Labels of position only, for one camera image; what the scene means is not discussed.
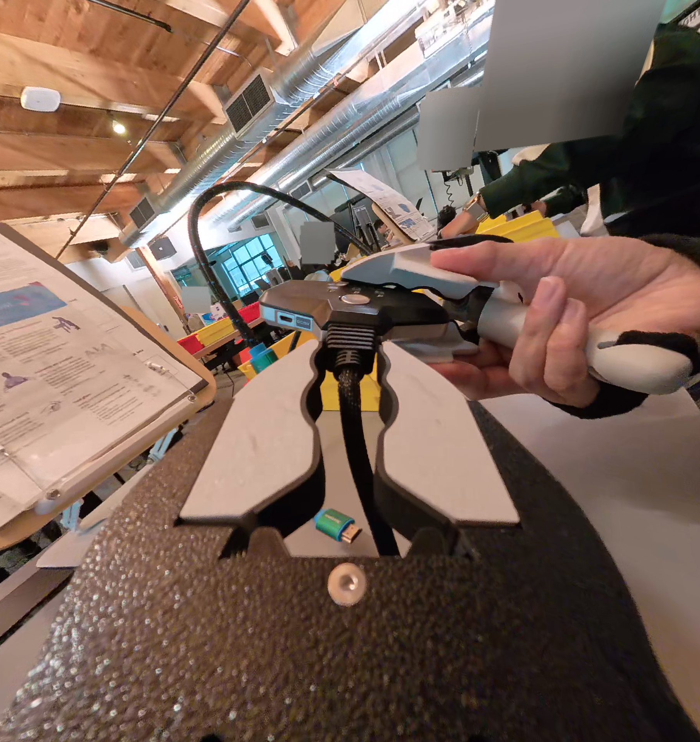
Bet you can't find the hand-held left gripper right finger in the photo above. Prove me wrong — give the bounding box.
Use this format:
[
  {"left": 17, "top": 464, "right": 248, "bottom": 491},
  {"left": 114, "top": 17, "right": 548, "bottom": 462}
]
[{"left": 376, "top": 342, "right": 522, "bottom": 527}]

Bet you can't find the black braided switch cable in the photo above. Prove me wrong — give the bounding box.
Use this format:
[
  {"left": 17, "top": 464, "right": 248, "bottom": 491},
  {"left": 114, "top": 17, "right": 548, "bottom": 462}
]
[{"left": 327, "top": 348, "right": 401, "bottom": 557}]

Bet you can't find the person's right hand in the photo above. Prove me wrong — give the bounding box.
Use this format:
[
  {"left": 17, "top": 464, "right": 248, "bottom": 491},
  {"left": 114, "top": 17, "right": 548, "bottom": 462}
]
[{"left": 428, "top": 237, "right": 700, "bottom": 409}]

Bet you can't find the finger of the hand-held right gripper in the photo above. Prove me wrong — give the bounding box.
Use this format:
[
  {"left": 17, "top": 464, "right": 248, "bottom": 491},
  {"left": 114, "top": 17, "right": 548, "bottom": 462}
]
[
  {"left": 396, "top": 339, "right": 481, "bottom": 357},
  {"left": 341, "top": 242, "right": 481, "bottom": 301}
]

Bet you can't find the yellow plastic bin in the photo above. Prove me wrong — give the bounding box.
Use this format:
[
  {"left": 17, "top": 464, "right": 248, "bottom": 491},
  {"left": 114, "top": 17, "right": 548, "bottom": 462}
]
[
  {"left": 239, "top": 332, "right": 382, "bottom": 412},
  {"left": 477, "top": 210, "right": 559, "bottom": 241},
  {"left": 190, "top": 301, "right": 252, "bottom": 349}
]

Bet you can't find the white ceiling access point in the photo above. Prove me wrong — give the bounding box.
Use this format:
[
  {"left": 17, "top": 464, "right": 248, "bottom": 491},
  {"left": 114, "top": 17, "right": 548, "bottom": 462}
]
[{"left": 20, "top": 86, "right": 62, "bottom": 112}]

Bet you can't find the metal vent box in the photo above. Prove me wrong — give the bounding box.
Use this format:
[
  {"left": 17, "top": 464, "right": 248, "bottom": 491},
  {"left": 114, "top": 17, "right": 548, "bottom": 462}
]
[{"left": 223, "top": 70, "right": 282, "bottom": 139}]

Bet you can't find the black hdmi switch box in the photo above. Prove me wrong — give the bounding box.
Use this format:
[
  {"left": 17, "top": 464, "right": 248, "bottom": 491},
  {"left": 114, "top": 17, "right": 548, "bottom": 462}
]
[{"left": 259, "top": 280, "right": 450, "bottom": 349}]

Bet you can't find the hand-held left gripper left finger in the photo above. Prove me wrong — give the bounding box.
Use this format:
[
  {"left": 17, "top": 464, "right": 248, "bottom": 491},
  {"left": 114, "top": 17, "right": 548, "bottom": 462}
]
[{"left": 178, "top": 339, "right": 326, "bottom": 525}]

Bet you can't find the silver spiral air duct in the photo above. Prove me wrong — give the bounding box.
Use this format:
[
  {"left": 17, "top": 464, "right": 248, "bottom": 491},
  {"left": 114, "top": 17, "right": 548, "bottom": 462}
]
[{"left": 118, "top": 0, "right": 490, "bottom": 247}]

